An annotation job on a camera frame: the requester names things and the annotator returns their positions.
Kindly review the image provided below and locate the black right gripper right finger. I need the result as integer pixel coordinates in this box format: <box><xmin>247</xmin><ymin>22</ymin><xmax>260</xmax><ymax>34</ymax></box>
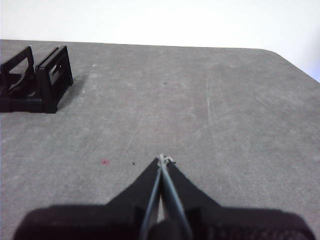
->
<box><xmin>162</xmin><ymin>161</ymin><xmax>316</xmax><ymax>240</ymax></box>

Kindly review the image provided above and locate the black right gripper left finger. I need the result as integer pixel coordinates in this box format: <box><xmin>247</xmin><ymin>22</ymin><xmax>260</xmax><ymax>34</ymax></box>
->
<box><xmin>12</xmin><ymin>157</ymin><xmax>163</xmax><ymax>240</ymax></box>

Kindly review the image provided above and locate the black plastic plate rack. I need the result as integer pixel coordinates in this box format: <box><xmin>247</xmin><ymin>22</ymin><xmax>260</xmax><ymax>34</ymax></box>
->
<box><xmin>0</xmin><ymin>44</ymin><xmax>75</xmax><ymax>115</ymax></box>

